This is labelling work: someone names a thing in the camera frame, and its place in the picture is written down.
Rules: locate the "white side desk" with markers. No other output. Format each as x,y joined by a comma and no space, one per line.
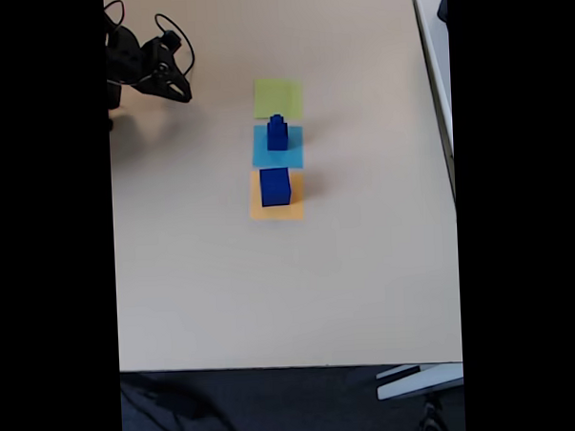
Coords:
436,75

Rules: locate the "light blue paper square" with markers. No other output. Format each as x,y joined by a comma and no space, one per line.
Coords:
261,154

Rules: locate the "black camera box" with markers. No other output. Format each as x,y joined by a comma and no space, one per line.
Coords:
170,39

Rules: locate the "large blue cube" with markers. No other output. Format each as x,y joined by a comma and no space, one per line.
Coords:
276,189

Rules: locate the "medium blue cube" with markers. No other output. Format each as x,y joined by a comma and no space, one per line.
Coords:
277,139

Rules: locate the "small blue cube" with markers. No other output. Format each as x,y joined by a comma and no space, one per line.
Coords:
277,118

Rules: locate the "green paper square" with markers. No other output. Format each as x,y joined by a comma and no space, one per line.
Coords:
277,96

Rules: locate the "orange paper square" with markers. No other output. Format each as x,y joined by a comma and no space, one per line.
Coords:
256,212

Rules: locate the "white table leg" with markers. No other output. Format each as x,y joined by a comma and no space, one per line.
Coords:
419,384

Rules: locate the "dark blue object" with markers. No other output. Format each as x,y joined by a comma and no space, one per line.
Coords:
443,8

